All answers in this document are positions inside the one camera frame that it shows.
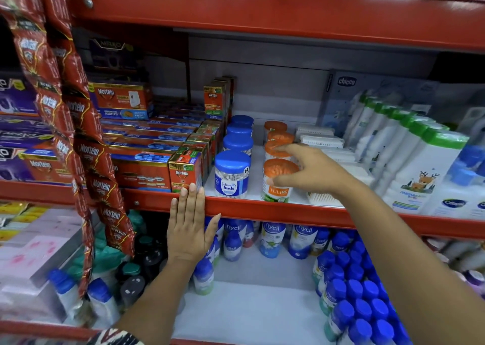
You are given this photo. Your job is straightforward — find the white cotton bud box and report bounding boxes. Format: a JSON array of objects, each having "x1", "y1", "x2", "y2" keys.
[
  {"x1": 295, "y1": 125, "x2": 335, "y2": 137},
  {"x1": 299, "y1": 134, "x2": 345, "y2": 149},
  {"x1": 341, "y1": 163, "x2": 376, "y2": 187},
  {"x1": 306, "y1": 192, "x2": 345, "y2": 208},
  {"x1": 321, "y1": 147, "x2": 357, "y2": 164}
]

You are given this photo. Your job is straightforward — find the row of green-cap white bottles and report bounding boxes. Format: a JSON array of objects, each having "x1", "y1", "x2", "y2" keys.
[{"x1": 343, "y1": 90, "x2": 470, "y2": 215}]

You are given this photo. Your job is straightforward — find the white bottle with blue cap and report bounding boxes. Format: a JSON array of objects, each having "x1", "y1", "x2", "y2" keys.
[
  {"x1": 47, "y1": 268, "x2": 84, "y2": 321},
  {"x1": 192, "y1": 257, "x2": 215, "y2": 296},
  {"x1": 87, "y1": 278, "x2": 121, "y2": 329}
]

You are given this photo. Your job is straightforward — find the red metal shelving rack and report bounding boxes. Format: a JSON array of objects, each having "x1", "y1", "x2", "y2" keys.
[{"x1": 0, "y1": 0, "x2": 485, "y2": 345}]

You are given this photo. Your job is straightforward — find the group of white pastel bottles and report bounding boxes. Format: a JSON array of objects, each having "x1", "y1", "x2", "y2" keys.
[{"x1": 424, "y1": 236, "x2": 485, "y2": 298}]

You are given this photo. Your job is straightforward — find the group of dark teal-cap bottles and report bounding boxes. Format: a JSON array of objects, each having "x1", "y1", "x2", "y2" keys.
[{"x1": 114, "y1": 209, "x2": 169, "y2": 308}]

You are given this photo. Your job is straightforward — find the white bottle with blue pump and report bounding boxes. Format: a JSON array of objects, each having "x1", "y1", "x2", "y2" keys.
[
  {"x1": 453, "y1": 144, "x2": 485, "y2": 221},
  {"x1": 421, "y1": 166, "x2": 479, "y2": 219}
]

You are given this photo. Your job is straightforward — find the pile of green packets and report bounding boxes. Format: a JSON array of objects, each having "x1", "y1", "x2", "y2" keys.
[{"x1": 67, "y1": 220, "x2": 127, "y2": 281}]

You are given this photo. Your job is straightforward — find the orange-lid cotton bud jar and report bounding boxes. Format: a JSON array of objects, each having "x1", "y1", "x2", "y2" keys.
[
  {"x1": 264, "y1": 140, "x2": 295, "y2": 162},
  {"x1": 266, "y1": 130, "x2": 295, "y2": 145},
  {"x1": 261, "y1": 158, "x2": 301, "y2": 204},
  {"x1": 264, "y1": 120, "x2": 288, "y2": 134}
]

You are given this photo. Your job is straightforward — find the cluster of small blue-cap bottles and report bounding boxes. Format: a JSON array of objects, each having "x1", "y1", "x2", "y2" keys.
[{"x1": 311, "y1": 230, "x2": 414, "y2": 345}]

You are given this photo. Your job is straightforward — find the patterned sleeve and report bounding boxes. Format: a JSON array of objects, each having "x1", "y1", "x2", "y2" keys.
[{"x1": 86, "y1": 328, "x2": 145, "y2": 345}]

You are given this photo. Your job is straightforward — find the row of white blue-label bottles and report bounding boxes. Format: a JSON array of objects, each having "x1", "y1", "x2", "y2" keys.
[{"x1": 205, "y1": 218, "x2": 343, "y2": 261}]

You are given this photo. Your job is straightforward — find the stack of white pink packs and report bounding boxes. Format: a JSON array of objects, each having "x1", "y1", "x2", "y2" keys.
[{"x1": 0, "y1": 204, "x2": 97, "y2": 321}]

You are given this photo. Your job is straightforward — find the person's right forearm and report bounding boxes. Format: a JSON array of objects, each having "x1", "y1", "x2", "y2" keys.
[{"x1": 333, "y1": 181, "x2": 485, "y2": 345}]

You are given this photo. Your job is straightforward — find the person's left forearm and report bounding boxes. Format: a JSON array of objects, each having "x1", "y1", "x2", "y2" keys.
[{"x1": 114, "y1": 258, "x2": 199, "y2": 345}]

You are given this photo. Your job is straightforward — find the stack of red blue boxes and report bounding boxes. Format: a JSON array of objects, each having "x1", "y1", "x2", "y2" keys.
[{"x1": 86, "y1": 80, "x2": 207, "y2": 194}]

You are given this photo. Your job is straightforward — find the grey-blue product box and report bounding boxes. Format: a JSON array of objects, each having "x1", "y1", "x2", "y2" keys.
[{"x1": 318, "y1": 69, "x2": 441, "y2": 130}]

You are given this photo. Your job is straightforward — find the row of small red-green cartons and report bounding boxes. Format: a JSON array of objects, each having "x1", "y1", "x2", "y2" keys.
[{"x1": 168, "y1": 75, "x2": 236, "y2": 195}]

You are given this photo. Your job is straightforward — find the pile of yellow packets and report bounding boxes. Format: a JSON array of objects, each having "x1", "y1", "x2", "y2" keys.
[{"x1": 0, "y1": 202, "x2": 49, "y2": 241}]

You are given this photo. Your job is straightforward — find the hanging strip of red sachets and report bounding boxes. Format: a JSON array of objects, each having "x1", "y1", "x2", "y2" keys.
[
  {"x1": 41, "y1": 0, "x2": 136, "y2": 257},
  {"x1": 0, "y1": 0, "x2": 95, "y2": 308}
]

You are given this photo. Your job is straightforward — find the person's left hand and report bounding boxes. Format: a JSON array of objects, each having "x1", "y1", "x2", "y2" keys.
[{"x1": 167, "y1": 184, "x2": 221, "y2": 267}]

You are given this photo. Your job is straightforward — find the person's right hand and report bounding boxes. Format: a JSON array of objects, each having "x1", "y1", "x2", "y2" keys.
[{"x1": 271, "y1": 143, "x2": 357, "y2": 205}]

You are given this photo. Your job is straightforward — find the stack of purple boxes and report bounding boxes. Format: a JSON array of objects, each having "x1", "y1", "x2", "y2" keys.
[{"x1": 0, "y1": 71, "x2": 74, "y2": 187}]

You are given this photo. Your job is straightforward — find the dark purple box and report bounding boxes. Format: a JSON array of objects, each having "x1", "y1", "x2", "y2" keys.
[{"x1": 88, "y1": 37, "x2": 141, "y2": 73}]

